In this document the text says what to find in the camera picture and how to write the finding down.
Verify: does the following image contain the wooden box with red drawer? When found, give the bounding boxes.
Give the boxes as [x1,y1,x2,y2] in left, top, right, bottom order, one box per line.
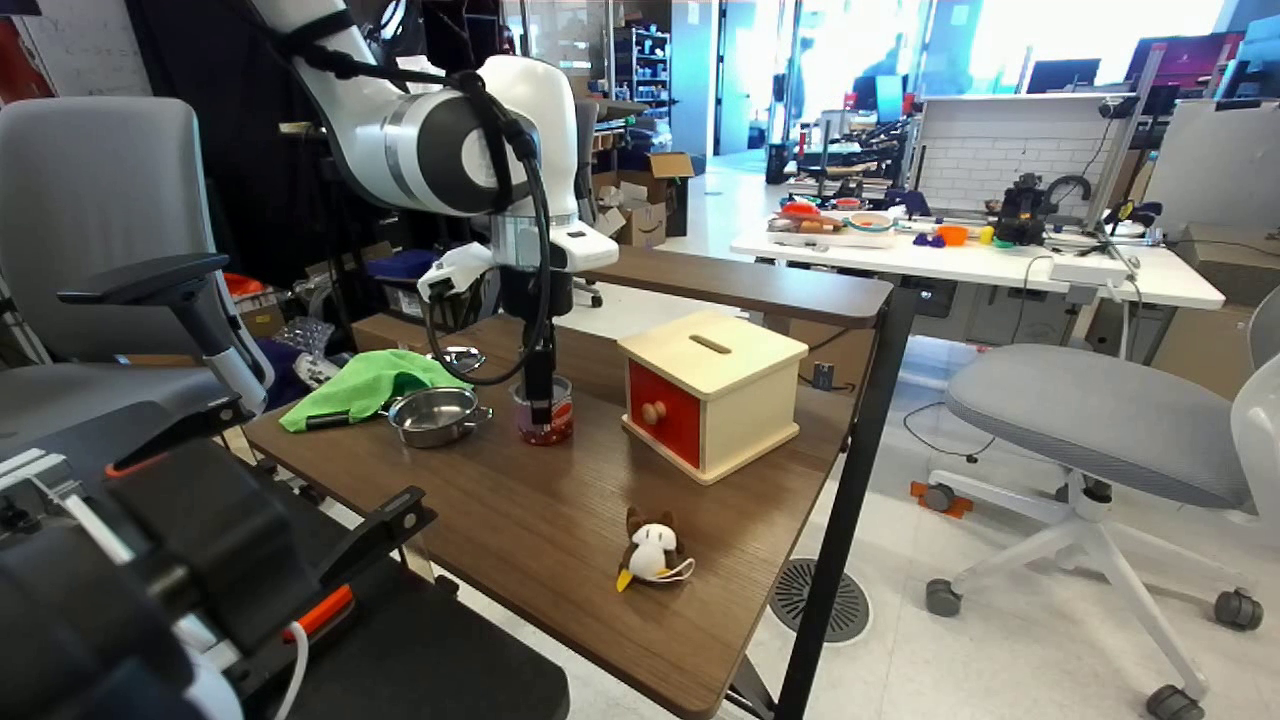
[618,310,809,483]

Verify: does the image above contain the green cloth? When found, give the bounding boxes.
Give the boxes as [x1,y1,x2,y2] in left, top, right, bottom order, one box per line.
[281,347,475,436]

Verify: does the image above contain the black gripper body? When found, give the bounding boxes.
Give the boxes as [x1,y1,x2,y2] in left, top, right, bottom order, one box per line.
[501,266,572,401]

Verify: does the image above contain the black table leg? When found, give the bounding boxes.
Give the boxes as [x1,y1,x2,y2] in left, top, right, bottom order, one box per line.
[777,289,917,720]

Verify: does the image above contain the grey office chair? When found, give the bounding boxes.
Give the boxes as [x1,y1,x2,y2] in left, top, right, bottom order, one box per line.
[0,96,277,465]
[918,289,1280,720]

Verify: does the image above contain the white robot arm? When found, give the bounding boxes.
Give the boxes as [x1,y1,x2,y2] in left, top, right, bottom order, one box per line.
[248,0,618,406]

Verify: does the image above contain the brown and white doll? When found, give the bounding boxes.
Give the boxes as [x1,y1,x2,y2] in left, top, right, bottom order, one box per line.
[611,511,695,590]

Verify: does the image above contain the grey office chair left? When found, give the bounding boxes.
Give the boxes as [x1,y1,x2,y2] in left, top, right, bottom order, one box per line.
[0,96,277,465]

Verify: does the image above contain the silver metal bowl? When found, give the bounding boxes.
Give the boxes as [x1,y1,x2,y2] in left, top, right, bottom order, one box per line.
[388,388,493,447]

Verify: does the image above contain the grey office chair right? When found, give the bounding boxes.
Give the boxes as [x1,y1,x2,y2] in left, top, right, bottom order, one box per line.
[918,289,1280,720]

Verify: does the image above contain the white background desk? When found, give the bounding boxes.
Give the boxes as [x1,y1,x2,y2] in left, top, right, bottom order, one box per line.
[665,96,1224,310]

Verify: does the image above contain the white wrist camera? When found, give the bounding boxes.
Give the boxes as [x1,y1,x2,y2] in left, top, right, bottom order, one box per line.
[414,239,493,333]

